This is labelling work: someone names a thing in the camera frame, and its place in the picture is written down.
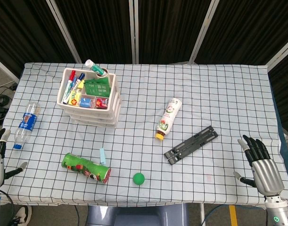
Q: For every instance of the white drink bottle yellow cap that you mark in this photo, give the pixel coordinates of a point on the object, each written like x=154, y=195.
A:
x=168, y=116

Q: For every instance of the green tea packet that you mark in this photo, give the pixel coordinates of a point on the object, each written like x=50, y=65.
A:
x=97, y=88

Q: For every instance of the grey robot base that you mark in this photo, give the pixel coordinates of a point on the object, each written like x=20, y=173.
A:
x=134, y=216

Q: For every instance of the blue cap whiteboard marker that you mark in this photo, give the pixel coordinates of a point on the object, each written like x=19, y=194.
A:
x=76, y=86

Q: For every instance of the light blue folded paper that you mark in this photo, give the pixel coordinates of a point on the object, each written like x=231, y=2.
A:
x=103, y=156

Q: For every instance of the white green glue stick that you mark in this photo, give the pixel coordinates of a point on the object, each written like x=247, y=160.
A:
x=93, y=66

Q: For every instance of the red cap whiteboard marker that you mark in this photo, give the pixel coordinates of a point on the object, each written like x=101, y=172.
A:
x=68, y=87

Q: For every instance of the yellow green snack packet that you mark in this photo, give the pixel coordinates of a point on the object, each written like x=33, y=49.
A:
x=76, y=94

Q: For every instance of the red snack packet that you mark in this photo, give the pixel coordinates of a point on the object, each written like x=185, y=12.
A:
x=101, y=103

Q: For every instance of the small white round cup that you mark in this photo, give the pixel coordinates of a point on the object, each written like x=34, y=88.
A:
x=105, y=71

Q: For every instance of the blue snack packet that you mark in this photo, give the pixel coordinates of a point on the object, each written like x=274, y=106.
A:
x=85, y=102

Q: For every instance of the yellow lion snack packet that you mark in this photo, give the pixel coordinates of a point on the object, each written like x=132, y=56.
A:
x=74, y=102

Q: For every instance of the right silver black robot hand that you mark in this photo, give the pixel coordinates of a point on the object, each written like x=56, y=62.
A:
x=266, y=174

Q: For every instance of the clear water bottle blue label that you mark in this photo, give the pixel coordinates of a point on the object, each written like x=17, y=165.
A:
x=26, y=124

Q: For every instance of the black folding stand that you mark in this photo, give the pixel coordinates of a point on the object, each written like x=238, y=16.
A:
x=191, y=146

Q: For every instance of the blue checkered tablecloth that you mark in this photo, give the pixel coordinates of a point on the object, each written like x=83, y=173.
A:
x=205, y=94

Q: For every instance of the green ball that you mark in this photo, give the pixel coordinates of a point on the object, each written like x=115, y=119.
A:
x=138, y=179

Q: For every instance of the green Pringles can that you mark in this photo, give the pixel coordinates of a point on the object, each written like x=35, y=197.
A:
x=84, y=168

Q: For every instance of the black folding screen white frame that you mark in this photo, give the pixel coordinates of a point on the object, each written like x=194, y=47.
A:
x=99, y=23

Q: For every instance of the white drawer organizer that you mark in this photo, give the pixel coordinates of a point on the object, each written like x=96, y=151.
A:
x=114, y=106

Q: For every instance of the black white shoe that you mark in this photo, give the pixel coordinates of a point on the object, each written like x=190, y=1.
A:
x=22, y=215

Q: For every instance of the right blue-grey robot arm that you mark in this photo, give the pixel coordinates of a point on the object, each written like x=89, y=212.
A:
x=279, y=212

